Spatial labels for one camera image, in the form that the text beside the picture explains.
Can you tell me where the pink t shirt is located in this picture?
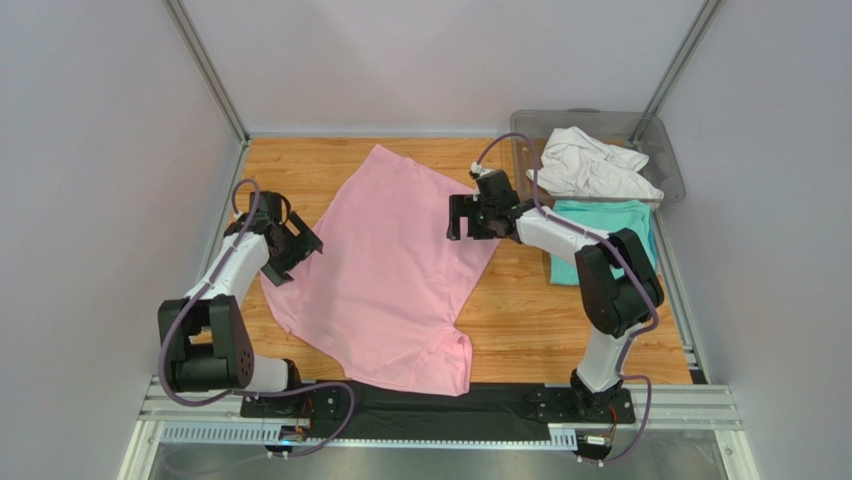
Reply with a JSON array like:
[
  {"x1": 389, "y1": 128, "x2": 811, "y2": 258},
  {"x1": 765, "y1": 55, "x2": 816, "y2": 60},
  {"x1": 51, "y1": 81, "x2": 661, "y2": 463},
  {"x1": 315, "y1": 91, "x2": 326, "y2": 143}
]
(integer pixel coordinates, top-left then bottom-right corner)
[{"x1": 261, "y1": 145, "x2": 498, "y2": 397}]

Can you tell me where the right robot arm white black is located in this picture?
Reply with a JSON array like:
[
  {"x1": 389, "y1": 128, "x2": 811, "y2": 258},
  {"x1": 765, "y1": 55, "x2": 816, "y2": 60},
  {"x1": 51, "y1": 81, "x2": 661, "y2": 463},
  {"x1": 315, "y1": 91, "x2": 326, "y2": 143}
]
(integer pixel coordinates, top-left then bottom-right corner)
[{"x1": 446, "y1": 164, "x2": 664, "y2": 418}]

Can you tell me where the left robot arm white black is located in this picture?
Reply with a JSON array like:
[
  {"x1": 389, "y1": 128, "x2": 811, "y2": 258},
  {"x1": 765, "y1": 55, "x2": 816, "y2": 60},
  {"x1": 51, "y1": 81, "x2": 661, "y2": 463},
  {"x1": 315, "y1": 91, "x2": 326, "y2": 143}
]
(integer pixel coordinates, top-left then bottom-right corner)
[{"x1": 158, "y1": 191, "x2": 323, "y2": 393}]

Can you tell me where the crumpled white t shirt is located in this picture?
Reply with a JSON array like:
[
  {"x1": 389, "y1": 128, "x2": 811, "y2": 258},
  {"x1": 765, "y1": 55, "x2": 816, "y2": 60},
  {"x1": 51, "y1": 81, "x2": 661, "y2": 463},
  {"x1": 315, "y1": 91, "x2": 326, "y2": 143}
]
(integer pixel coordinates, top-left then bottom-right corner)
[{"x1": 526, "y1": 126, "x2": 664, "y2": 201}]

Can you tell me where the folded teal t shirt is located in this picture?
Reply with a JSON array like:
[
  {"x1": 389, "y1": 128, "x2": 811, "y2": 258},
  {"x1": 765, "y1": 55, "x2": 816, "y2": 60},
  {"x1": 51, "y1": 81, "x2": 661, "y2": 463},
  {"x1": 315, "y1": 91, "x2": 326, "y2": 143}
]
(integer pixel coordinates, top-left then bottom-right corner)
[{"x1": 549, "y1": 200, "x2": 658, "y2": 286}]

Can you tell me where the clear plastic bin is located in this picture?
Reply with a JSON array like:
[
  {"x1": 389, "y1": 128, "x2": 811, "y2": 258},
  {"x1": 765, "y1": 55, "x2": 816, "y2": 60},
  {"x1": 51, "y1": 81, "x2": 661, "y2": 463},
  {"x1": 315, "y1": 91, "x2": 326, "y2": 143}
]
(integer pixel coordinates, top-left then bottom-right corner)
[{"x1": 510, "y1": 110, "x2": 686, "y2": 209}]

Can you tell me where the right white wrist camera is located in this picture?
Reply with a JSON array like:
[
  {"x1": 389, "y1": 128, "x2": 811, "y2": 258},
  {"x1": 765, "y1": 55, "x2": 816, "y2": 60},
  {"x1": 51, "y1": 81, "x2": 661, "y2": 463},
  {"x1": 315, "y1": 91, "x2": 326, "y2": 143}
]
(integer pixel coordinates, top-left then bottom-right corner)
[{"x1": 469, "y1": 162, "x2": 495, "y2": 180}]

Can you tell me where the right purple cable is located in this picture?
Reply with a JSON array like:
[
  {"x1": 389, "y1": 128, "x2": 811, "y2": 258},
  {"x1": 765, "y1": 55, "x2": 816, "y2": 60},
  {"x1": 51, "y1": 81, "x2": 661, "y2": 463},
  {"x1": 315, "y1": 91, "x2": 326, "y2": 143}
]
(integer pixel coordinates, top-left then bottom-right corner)
[{"x1": 473, "y1": 133, "x2": 662, "y2": 466}]

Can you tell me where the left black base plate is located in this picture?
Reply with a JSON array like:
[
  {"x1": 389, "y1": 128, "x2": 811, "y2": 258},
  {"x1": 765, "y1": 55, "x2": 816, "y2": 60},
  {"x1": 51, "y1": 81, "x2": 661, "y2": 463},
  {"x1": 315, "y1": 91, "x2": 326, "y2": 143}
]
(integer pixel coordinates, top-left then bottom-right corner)
[{"x1": 239, "y1": 381, "x2": 353, "y2": 425}]

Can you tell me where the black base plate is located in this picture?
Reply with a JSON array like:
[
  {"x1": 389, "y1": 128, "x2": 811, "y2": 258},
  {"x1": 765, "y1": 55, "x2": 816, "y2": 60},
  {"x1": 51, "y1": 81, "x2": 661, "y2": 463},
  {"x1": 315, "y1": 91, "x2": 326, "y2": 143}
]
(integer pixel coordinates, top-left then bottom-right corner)
[
  {"x1": 525, "y1": 386, "x2": 637, "y2": 425},
  {"x1": 239, "y1": 381, "x2": 353, "y2": 425}
]

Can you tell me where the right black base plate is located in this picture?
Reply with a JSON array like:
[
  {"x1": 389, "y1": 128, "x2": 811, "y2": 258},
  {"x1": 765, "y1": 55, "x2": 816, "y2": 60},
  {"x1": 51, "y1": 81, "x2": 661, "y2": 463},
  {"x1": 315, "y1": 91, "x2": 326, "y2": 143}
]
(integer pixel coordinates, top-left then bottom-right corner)
[{"x1": 525, "y1": 386, "x2": 637, "y2": 425}]

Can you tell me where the left aluminium corner post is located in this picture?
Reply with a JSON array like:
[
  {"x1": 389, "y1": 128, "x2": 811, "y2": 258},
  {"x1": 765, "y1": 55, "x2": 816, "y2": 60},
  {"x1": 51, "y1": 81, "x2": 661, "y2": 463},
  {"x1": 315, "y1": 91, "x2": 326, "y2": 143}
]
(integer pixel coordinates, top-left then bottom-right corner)
[{"x1": 162, "y1": 0, "x2": 251, "y2": 148}]

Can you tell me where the aluminium corner post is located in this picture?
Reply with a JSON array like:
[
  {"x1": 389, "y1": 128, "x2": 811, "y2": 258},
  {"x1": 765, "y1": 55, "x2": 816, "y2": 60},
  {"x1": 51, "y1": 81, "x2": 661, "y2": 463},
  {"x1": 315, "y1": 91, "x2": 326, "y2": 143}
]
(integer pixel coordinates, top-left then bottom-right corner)
[
  {"x1": 162, "y1": 0, "x2": 251, "y2": 148},
  {"x1": 629, "y1": 0, "x2": 726, "y2": 144}
]

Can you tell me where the right aluminium corner post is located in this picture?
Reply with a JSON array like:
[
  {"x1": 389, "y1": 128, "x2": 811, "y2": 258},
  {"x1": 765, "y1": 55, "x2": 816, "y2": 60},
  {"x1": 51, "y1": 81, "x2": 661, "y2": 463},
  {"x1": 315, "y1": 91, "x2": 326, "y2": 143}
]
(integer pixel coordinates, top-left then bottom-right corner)
[{"x1": 629, "y1": 0, "x2": 726, "y2": 144}]

